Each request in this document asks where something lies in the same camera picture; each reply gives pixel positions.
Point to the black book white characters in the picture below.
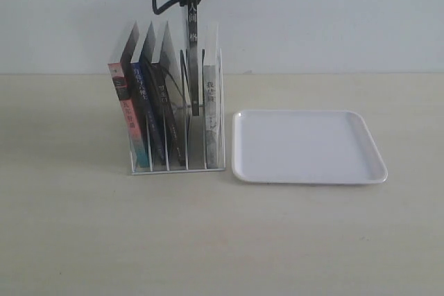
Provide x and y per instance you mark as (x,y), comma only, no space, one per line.
(191,29)

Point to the grey and white book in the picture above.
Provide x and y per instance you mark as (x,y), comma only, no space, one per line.
(211,95)

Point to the blue book with orange moon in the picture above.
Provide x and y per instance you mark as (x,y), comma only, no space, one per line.
(150,107)

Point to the clear acrylic book rack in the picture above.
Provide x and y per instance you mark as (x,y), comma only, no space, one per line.
(195,150)

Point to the black thin book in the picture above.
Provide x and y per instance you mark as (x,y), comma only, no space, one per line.
(166,79)

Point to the pink and teal book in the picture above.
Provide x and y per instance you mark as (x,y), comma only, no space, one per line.
(127,91)

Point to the white square plastic tray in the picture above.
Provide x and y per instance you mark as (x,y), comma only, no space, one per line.
(305,147)

